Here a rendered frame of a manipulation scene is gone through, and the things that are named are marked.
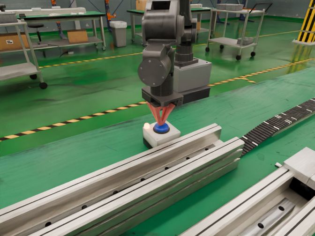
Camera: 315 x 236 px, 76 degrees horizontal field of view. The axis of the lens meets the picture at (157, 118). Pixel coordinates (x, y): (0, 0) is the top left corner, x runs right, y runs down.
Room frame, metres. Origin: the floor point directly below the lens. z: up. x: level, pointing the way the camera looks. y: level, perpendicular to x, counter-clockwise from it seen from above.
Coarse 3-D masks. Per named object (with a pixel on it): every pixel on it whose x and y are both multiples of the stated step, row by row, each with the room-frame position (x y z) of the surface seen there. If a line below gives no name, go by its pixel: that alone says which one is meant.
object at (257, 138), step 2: (248, 132) 0.51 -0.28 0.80; (250, 132) 0.51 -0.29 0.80; (246, 134) 0.50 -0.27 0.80; (248, 134) 0.50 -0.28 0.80; (250, 134) 0.50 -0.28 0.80; (252, 134) 0.50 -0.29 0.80; (254, 134) 0.50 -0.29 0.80; (250, 136) 0.49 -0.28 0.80; (252, 136) 0.49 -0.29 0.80; (254, 136) 0.49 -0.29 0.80; (256, 136) 0.49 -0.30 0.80; (258, 136) 0.49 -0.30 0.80; (254, 138) 0.48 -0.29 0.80; (256, 138) 0.48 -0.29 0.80; (258, 138) 0.48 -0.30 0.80; (260, 138) 0.48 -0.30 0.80; (256, 140) 0.47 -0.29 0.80; (258, 140) 0.47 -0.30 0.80; (260, 140) 0.47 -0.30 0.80; (262, 140) 0.47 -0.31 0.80; (260, 142) 0.46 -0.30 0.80
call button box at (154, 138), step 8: (144, 128) 0.47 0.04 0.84; (152, 128) 0.47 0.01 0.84; (168, 128) 0.47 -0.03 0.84; (144, 136) 0.47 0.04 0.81; (152, 136) 0.44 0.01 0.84; (160, 136) 0.44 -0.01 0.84; (168, 136) 0.44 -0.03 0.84; (176, 136) 0.45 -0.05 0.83; (152, 144) 0.43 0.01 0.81; (160, 144) 0.42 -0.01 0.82
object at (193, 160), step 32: (128, 160) 0.32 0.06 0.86; (160, 160) 0.34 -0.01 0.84; (192, 160) 0.32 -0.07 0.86; (224, 160) 0.35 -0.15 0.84; (64, 192) 0.24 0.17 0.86; (96, 192) 0.26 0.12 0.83; (128, 192) 0.24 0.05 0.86; (160, 192) 0.25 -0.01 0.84; (192, 192) 0.30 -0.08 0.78; (0, 224) 0.18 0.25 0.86; (32, 224) 0.20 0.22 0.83; (64, 224) 0.18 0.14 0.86; (96, 224) 0.19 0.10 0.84; (128, 224) 0.22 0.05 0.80
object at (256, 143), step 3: (246, 135) 0.50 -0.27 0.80; (243, 138) 0.49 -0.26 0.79; (246, 138) 0.49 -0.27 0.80; (249, 138) 0.48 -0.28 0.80; (252, 138) 0.48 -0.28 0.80; (249, 141) 0.47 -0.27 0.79; (252, 141) 0.47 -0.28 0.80; (255, 141) 0.47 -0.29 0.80; (255, 144) 0.46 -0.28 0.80; (258, 144) 0.46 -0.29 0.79
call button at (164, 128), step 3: (165, 123) 0.48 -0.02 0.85; (156, 126) 0.46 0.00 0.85; (159, 126) 0.46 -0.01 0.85; (162, 126) 0.46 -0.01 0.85; (165, 126) 0.46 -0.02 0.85; (168, 126) 0.47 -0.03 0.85; (156, 129) 0.46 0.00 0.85; (159, 129) 0.45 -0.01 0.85; (162, 129) 0.45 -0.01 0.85; (165, 129) 0.45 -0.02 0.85
